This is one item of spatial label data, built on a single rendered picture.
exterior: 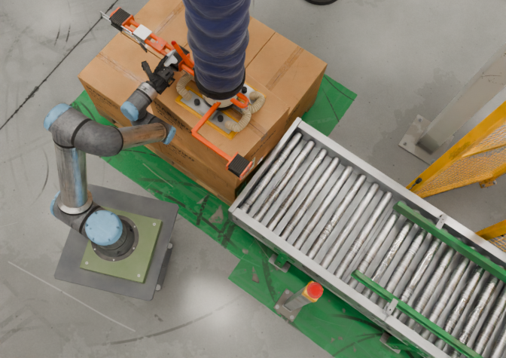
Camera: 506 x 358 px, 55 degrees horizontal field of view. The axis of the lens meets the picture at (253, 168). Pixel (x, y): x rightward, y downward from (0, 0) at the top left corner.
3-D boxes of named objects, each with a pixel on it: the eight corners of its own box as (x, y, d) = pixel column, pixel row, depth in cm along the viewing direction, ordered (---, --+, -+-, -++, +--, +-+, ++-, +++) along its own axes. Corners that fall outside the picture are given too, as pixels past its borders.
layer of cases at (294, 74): (317, 93, 344) (327, 63, 306) (234, 203, 315) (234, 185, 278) (184, 8, 363) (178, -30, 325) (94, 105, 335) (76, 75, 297)
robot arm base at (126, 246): (124, 263, 235) (120, 260, 226) (88, 249, 236) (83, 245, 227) (141, 227, 241) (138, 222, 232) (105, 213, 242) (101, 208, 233)
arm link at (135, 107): (120, 114, 224) (116, 105, 214) (138, 95, 227) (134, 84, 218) (136, 125, 222) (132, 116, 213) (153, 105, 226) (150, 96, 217)
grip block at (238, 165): (251, 166, 215) (252, 162, 211) (240, 180, 213) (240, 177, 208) (236, 154, 217) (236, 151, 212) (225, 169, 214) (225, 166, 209)
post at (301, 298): (297, 303, 310) (324, 289, 216) (291, 312, 308) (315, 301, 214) (288, 297, 311) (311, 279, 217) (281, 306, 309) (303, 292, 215)
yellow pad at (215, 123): (243, 125, 233) (243, 121, 228) (230, 141, 230) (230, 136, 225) (187, 87, 238) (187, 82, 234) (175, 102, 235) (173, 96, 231)
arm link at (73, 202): (79, 239, 224) (70, 136, 166) (49, 219, 226) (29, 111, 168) (101, 216, 233) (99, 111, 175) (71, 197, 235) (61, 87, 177)
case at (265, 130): (281, 138, 275) (291, 106, 237) (236, 189, 264) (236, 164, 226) (203, 75, 286) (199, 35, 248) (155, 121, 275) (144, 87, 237)
